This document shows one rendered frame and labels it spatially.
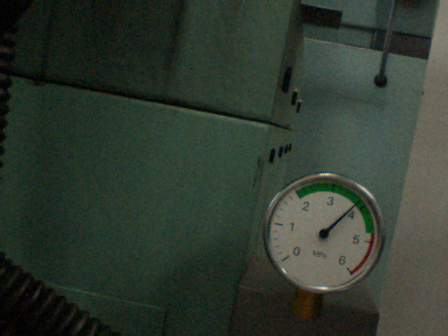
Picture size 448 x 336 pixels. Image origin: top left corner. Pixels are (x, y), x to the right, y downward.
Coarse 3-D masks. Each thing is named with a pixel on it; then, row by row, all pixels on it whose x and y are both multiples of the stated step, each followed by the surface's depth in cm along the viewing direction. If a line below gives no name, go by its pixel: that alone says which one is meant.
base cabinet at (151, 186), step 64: (64, 128) 52; (128, 128) 51; (192, 128) 51; (256, 128) 50; (64, 192) 52; (128, 192) 51; (192, 192) 51; (256, 192) 51; (64, 256) 52; (128, 256) 51; (192, 256) 51; (128, 320) 51; (192, 320) 51
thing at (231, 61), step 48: (48, 0) 51; (96, 0) 51; (144, 0) 51; (192, 0) 51; (240, 0) 50; (288, 0) 50; (48, 48) 51; (96, 48) 51; (144, 48) 51; (192, 48) 51; (240, 48) 50; (288, 48) 53; (144, 96) 51; (192, 96) 51; (240, 96) 50; (288, 96) 69
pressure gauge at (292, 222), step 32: (288, 192) 44; (320, 192) 44; (352, 192) 44; (288, 224) 44; (320, 224) 44; (352, 224) 44; (384, 224) 44; (288, 256) 44; (320, 256) 44; (352, 256) 44; (320, 288) 44
